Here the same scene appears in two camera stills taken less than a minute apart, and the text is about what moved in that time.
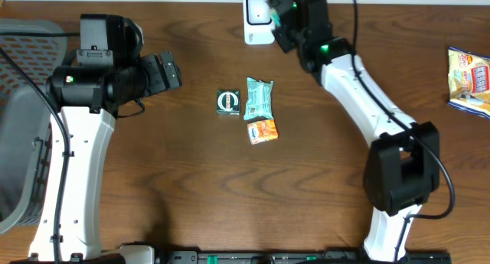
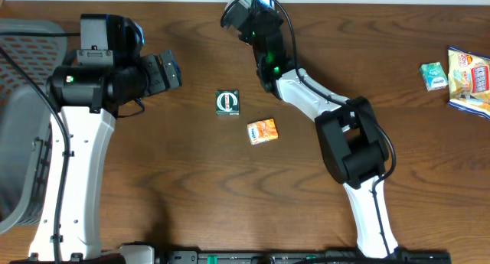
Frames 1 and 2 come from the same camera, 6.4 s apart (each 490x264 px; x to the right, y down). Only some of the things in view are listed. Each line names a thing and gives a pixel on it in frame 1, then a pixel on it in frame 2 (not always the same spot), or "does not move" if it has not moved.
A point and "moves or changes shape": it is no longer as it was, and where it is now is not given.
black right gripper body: [285, 33] to [243, 34]
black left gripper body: [168, 73] does not move
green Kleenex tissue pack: [275, 17] moves or changes shape
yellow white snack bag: [469, 82] does not move
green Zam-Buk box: [227, 102] does not move
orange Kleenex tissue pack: [262, 131] does not move
